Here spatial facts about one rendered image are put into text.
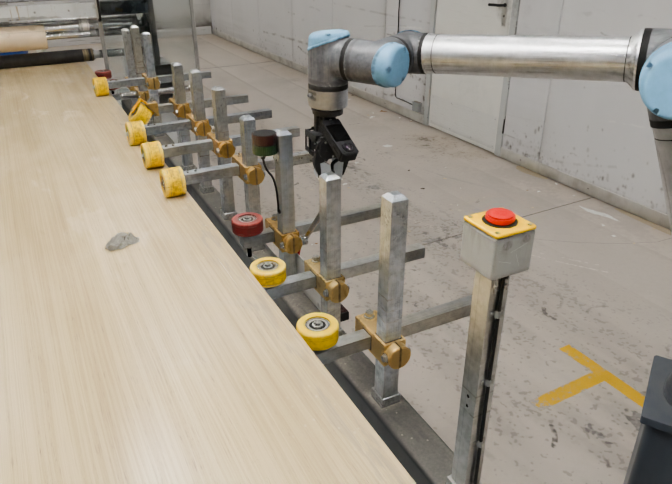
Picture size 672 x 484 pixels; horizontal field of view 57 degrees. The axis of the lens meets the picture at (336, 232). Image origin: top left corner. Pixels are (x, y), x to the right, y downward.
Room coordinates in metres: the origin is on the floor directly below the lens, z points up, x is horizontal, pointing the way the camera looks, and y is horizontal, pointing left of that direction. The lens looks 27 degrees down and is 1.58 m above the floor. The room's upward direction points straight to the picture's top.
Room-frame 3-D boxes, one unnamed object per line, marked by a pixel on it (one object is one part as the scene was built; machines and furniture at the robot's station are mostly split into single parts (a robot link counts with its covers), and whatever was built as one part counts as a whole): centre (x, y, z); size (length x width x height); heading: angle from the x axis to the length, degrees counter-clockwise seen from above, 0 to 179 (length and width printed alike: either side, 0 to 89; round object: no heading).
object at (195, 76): (2.10, 0.48, 0.90); 0.03 x 0.03 x 0.48; 28
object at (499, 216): (0.76, -0.22, 1.22); 0.04 x 0.04 x 0.02
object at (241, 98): (2.40, 0.52, 0.95); 0.36 x 0.03 x 0.03; 118
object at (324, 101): (1.39, 0.02, 1.23); 0.10 x 0.09 x 0.05; 117
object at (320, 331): (0.96, 0.03, 0.85); 0.08 x 0.08 x 0.11
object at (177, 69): (2.32, 0.59, 0.88); 0.03 x 0.03 x 0.48; 28
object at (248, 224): (1.42, 0.23, 0.85); 0.08 x 0.08 x 0.11
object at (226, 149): (1.89, 0.37, 0.95); 0.13 x 0.06 x 0.05; 28
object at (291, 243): (1.45, 0.14, 0.85); 0.13 x 0.06 x 0.05; 28
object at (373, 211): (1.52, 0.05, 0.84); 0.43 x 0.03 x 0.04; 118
